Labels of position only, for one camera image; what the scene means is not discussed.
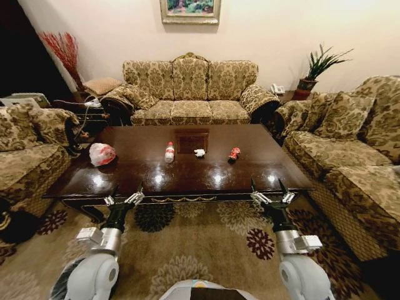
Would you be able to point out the beige checked cushion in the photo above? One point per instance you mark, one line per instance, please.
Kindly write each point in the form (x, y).
(103, 85)

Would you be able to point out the dark wooden coffee table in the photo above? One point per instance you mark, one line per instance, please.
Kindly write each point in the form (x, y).
(187, 172)

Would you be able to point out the white red plastic bag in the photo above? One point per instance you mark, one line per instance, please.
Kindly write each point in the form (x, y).
(101, 154)

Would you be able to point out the black trash bin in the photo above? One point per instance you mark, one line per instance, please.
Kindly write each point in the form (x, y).
(15, 223)

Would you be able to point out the floral patterned rug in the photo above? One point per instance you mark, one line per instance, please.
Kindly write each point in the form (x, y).
(193, 250)

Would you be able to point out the white robot front shell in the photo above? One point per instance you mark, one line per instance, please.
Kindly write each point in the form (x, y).
(204, 290)

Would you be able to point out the white telephone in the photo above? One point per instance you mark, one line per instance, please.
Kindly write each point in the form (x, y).
(277, 88)

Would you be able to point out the dark wooden side table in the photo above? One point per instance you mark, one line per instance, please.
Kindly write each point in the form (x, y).
(90, 114)

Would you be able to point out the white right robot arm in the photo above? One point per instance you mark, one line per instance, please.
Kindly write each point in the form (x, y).
(300, 275)

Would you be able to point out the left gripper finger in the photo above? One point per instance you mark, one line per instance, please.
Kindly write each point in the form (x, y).
(110, 200)
(133, 197)

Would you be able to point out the crushed red can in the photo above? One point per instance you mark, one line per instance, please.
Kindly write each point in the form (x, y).
(233, 154)

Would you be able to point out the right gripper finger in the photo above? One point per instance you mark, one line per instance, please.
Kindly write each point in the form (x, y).
(258, 197)
(287, 197)

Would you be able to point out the clear plastic bottle red label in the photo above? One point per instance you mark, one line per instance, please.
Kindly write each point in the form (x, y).
(169, 153)

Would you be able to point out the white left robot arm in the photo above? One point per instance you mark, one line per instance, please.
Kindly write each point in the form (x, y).
(93, 275)

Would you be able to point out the framed landscape painting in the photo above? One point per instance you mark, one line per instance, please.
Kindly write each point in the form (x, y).
(190, 11)

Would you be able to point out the floral armchair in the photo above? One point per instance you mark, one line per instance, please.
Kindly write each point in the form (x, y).
(28, 162)

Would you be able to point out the potted green plant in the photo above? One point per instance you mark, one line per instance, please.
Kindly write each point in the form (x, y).
(315, 67)

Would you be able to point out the long floral sofa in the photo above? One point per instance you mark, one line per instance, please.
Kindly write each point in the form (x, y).
(359, 175)

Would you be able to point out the small floral cushion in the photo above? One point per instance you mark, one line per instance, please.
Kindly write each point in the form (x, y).
(15, 128)

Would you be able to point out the crumpled white paper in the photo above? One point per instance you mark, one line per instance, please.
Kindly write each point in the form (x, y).
(199, 152)

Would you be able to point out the three-seat floral sofa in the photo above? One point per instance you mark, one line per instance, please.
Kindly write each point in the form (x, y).
(190, 90)

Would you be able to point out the red dried plant bunch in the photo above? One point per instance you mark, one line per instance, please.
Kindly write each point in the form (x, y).
(67, 56)

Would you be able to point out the white power strip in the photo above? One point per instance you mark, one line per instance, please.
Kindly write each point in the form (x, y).
(93, 102)

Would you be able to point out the large floral cushion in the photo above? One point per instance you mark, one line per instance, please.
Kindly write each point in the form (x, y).
(345, 115)

